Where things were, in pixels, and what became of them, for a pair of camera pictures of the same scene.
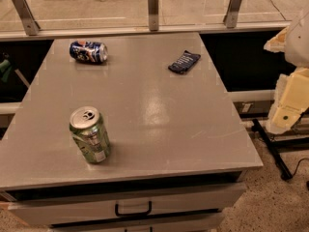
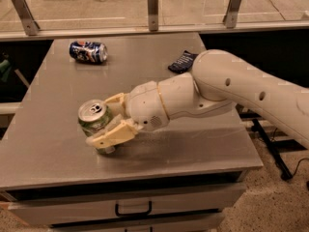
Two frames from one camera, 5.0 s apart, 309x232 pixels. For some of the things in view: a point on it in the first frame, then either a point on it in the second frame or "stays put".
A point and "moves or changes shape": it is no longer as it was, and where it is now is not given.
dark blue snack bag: (183, 64) stays put
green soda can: (90, 130) moves or changes shape
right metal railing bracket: (231, 16) stays put
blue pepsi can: (89, 51) stays put
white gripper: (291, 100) to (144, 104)
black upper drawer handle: (147, 213) stays put
